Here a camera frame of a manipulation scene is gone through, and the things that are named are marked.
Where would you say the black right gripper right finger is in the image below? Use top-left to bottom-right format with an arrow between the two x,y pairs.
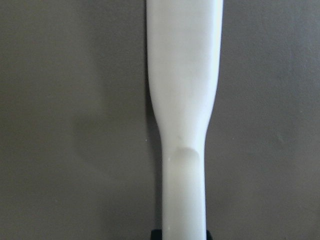
206,230 -> 213,240

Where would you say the white brush with dark bristles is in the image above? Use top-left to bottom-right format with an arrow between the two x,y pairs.
146,0 -> 224,240

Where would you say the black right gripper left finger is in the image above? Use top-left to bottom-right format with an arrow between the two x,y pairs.
150,229 -> 163,240

